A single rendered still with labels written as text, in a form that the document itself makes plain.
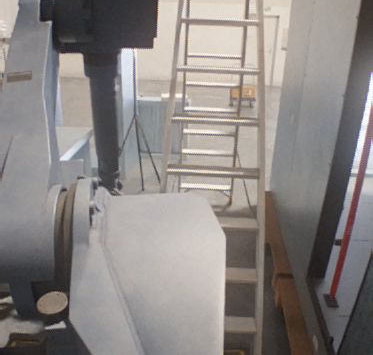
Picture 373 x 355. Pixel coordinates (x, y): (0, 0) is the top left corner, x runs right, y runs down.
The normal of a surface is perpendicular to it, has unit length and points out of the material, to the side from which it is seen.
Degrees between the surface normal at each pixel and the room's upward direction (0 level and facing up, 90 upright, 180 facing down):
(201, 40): 90
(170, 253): 16
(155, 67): 90
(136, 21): 110
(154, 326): 44
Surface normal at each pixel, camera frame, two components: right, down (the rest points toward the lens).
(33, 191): 0.11, -0.65
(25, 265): 0.18, -0.07
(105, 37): 0.16, 0.68
